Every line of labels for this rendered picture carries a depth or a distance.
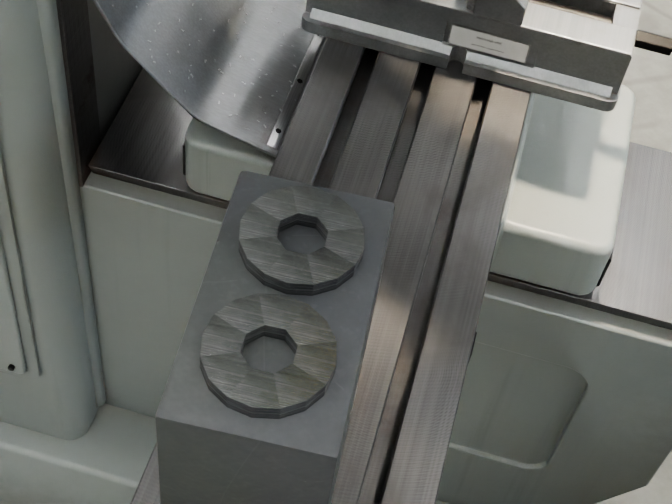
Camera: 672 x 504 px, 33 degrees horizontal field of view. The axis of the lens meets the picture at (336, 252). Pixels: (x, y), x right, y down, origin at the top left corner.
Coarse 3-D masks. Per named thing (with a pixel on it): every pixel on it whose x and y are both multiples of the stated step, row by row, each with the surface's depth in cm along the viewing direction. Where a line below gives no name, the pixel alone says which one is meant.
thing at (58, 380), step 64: (0, 0) 110; (64, 0) 115; (0, 64) 116; (64, 64) 121; (128, 64) 142; (0, 128) 124; (64, 128) 127; (0, 192) 132; (64, 192) 135; (0, 256) 140; (64, 256) 142; (0, 320) 151; (64, 320) 152; (0, 384) 167; (64, 384) 163
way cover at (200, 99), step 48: (96, 0) 111; (144, 0) 119; (192, 0) 125; (240, 0) 131; (288, 0) 135; (144, 48) 117; (192, 48) 123; (240, 48) 128; (288, 48) 131; (192, 96) 121; (240, 96) 124; (288, 96) 127
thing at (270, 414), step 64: (256, 192) 84; (320, 192) 83; (256, 256) 78; (320, 256) 79; (384, 256) 82; (192, 320) 76; (256, 320) 75; (320, 320) 76; (192, 384) 73; (256, 384) 72; (320, 384) 73; (192, 448) 74; (256, 448) 72; (320, 448) 71
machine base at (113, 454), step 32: (96, 416) 175; (128, 416) 175; (0, 448) 171; (32, 448) 171; (64, 448) 171; (96, 448) 172; (128, 448) 172; (0, 480) 174; (32, 480) 173; (64, 480) 171; (96, 480) 170; (128, 480) 169
